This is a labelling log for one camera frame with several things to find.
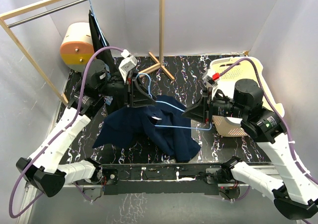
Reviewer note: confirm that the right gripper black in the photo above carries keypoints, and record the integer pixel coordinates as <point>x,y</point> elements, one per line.
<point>202,111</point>

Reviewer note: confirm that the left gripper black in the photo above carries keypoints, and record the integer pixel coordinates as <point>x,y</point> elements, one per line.
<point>135,96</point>

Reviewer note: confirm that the light blue hanger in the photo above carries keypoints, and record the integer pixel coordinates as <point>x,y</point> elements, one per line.
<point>99,31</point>
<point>164,115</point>

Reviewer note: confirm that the navy blue t shirt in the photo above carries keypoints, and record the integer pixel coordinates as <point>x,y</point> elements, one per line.
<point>122,126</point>

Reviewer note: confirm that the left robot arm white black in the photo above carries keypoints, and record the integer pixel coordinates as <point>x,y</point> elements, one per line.
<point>42,169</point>

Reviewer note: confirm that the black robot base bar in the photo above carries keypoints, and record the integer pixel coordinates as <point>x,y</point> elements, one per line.
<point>167,178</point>

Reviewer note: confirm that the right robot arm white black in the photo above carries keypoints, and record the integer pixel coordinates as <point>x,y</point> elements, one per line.
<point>294,195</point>

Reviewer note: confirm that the cream laundry basket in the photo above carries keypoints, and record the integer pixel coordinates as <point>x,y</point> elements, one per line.
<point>227,126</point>

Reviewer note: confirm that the wooden clothes rack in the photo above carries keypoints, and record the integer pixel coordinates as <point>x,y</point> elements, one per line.
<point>190,27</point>

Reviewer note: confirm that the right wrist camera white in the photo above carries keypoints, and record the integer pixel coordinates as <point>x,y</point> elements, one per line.
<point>210,79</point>

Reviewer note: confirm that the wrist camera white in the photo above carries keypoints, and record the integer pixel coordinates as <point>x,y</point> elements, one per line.
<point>210,79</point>
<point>127,64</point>

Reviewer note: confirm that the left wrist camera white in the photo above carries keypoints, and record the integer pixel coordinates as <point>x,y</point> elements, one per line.
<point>127,64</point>

